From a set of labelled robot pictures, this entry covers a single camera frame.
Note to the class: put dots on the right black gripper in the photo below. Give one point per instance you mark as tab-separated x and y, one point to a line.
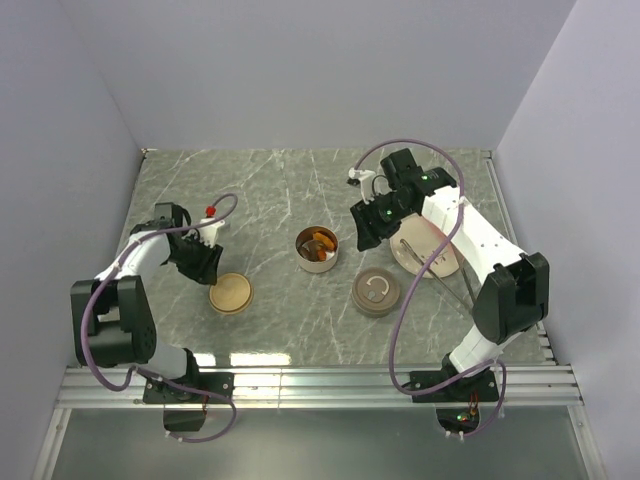
369	237

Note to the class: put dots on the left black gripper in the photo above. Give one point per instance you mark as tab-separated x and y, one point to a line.
206	270

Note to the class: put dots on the brown round lid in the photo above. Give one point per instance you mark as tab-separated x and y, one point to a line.
376	284

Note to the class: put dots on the beige round lid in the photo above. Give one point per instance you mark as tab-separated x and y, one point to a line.
232	294

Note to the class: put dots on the brown mushroom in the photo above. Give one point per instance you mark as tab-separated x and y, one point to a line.
313	246

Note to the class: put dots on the brown steel lunch container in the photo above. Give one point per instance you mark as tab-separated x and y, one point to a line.
372	309

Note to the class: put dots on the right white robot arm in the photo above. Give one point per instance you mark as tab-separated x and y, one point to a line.
514	285

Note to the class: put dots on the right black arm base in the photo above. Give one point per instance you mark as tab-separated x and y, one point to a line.
468	404

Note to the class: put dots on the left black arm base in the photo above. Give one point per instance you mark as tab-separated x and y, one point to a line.
187	398

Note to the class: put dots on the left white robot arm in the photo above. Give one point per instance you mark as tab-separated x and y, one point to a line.
113	327

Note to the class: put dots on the beige steel lunch container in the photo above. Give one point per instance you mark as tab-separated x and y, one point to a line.
316	267

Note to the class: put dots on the pink white plate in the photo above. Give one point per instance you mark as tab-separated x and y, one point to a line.
414	243

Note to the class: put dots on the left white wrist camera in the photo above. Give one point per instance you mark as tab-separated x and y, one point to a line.
208	230

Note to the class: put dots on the aluminium rail frame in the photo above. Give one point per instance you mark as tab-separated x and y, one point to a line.
312	392

